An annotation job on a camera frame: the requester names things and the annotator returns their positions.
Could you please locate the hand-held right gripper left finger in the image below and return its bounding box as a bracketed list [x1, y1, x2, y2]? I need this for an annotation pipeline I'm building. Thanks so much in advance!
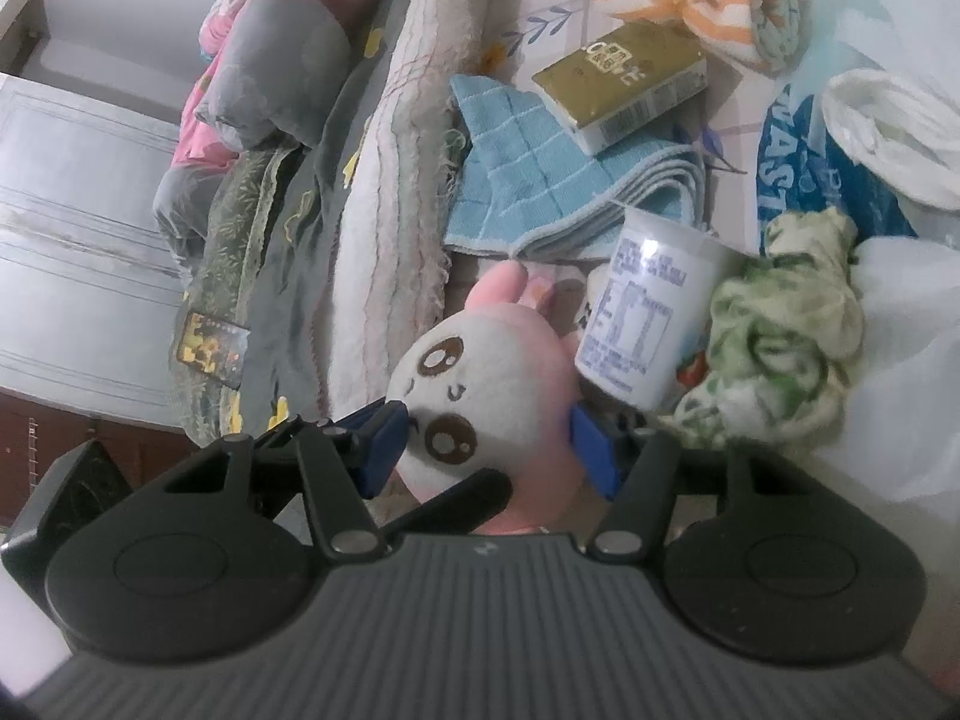
[161, 399, 410, 562]

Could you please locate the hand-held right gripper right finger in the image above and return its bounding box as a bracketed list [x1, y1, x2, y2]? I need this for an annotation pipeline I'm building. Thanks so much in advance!
[568, 403, 800, 562]

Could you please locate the pink white plush toy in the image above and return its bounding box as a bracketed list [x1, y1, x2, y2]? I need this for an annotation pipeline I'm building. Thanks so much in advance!
[386, 261, 590, 533]

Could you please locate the gold tissue pack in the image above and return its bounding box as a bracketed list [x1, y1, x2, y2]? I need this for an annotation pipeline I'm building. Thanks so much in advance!
[531, 21, 710, 152]

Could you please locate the white printed cup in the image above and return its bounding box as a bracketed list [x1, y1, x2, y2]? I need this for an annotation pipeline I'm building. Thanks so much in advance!
[574, 208, 743, 413]

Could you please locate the grey bedsheet with yellow flowers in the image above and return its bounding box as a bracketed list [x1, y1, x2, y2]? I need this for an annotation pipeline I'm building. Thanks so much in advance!
[187, 0, 451, 451]

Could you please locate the dark yellow printed snack packet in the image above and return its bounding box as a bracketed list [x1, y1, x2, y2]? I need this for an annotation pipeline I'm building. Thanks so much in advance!
[174, 311, 250, 391]

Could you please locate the green white patterned cloth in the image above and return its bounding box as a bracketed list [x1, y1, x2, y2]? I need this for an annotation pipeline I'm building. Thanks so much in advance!
[671, 208, 867, 451]

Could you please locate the white frayed blanket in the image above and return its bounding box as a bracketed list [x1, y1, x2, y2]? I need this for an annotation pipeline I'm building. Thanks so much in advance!
[322, 0, 526, 421]

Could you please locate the olive green patterned cloth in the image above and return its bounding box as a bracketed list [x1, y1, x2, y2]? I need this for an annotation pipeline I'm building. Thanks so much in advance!
[180, 150, 301, 421]

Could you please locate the blue checked towel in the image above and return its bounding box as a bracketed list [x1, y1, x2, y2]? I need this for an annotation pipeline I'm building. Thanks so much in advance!
[442, 73, 706, 257]

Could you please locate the white plastic bag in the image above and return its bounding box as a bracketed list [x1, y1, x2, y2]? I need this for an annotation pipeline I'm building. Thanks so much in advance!
[810, 232, 960, 503]

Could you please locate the grey white cabinet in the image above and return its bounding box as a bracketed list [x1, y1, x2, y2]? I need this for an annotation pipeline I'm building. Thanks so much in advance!
[0, 73, 188, 417]

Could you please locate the blue printed plastic bag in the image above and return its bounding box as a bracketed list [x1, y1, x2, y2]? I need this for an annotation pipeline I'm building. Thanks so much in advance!
[754, 0, 960, 256]

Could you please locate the pink grey floral quilt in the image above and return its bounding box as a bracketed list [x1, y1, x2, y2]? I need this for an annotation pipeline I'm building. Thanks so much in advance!
[154, 0, 421, 271]

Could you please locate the white rolled cloth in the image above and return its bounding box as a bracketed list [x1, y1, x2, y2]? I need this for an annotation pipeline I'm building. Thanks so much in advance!
[821, 67, 960, 207]

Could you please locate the orange striped white cloth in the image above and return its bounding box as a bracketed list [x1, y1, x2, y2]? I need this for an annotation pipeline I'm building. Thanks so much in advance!
[589, 0, 800, 76]

